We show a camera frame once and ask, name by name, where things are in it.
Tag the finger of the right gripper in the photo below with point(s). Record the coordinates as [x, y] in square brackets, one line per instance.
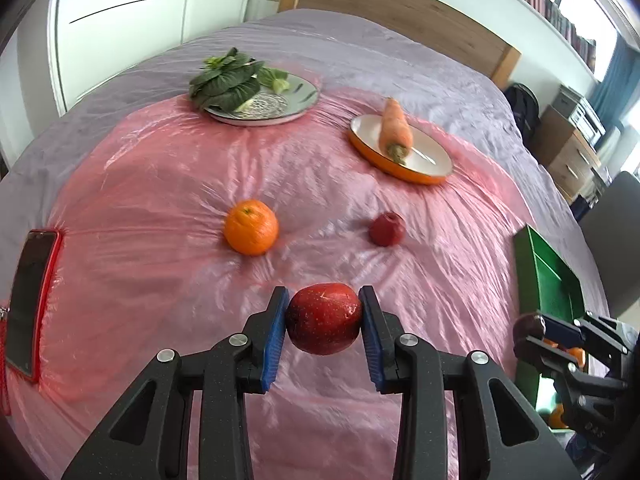
[560, 354]
[601, 337]

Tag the orange rimmed white plate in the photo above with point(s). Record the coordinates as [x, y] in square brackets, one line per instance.
[428, 163]

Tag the green leafy bok choy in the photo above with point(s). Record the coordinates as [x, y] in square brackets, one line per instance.
[226, 82]

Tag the purple bed cover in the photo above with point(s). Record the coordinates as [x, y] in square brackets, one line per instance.
[339, 52]

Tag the large orange on sheet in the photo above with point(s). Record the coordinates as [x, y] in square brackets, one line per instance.
[251, 228]

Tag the dark plum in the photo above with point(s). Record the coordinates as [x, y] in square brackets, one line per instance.
[529, 325]

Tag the teal curtain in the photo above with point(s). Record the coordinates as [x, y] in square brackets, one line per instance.
[616, 93]

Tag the green rectangular tray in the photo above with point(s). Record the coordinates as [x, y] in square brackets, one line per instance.
[546, 283]

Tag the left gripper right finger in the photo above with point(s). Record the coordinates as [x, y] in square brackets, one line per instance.
[499, 434]

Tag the wooden drawer cabinet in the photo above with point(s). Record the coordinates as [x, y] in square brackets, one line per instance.
[564, 152]

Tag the wooden headboard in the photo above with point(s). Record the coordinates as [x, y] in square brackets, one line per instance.
[435, 25]

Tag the orange carrot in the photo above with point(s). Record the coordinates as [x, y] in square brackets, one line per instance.
[396, 139]

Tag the red apple beside plum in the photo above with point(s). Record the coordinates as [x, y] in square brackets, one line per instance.
[387, 229]

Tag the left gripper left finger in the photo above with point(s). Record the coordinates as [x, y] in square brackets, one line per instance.
[145, 434]

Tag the silver metal plate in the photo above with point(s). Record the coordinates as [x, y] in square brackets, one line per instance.
[269, 109]

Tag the red cased smartphone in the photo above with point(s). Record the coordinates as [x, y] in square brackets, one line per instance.
[28, 302]

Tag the grey printer on cabinet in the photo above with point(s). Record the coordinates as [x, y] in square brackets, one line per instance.
[577, 110]

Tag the red apple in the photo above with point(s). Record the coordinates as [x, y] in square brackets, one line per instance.
[387, 229]
[324, 319]

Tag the small green vegetable piece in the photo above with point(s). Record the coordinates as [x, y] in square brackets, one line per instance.
[273, 79]

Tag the orange in tray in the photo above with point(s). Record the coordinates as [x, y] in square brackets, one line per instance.
[578, 353]

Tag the pink plastic sheet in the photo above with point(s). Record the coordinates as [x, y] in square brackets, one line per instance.
[176, 228]

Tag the row of books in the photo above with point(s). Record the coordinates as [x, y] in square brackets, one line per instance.
[540, 5]

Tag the black backpack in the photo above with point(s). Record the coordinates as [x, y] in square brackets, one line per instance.
[525, 110]

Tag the grey office chair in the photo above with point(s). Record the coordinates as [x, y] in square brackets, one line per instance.
[611, 230]

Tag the white wardrobe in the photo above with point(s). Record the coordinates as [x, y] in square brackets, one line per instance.
[64, 49]

